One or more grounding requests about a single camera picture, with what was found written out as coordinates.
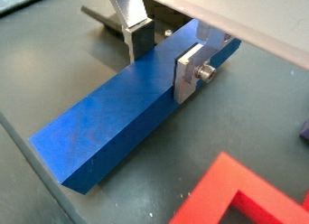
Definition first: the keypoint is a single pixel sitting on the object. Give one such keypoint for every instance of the purple cross-shaped block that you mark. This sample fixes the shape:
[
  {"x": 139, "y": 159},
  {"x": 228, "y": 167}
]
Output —
[{"x": 304, "y": 133}]

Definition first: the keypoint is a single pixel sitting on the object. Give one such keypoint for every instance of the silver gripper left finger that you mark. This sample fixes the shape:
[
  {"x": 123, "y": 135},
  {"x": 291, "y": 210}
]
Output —
[{"x": 138, "y": 26}]

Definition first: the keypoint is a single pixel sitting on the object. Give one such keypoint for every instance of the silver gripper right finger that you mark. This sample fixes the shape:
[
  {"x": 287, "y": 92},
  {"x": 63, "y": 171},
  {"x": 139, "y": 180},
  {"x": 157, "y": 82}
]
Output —
[{"x": 193, "y": 65}]

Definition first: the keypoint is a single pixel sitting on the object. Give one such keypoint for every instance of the red E-shaped block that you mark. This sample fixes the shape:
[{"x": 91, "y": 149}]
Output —
[{"x": 232, "y": 185}]

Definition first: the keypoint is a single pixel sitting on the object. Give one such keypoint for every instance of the blue bar block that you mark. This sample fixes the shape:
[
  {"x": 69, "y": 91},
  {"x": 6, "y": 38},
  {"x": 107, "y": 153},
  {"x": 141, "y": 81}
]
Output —
[{"x": 90, "y": 138}]

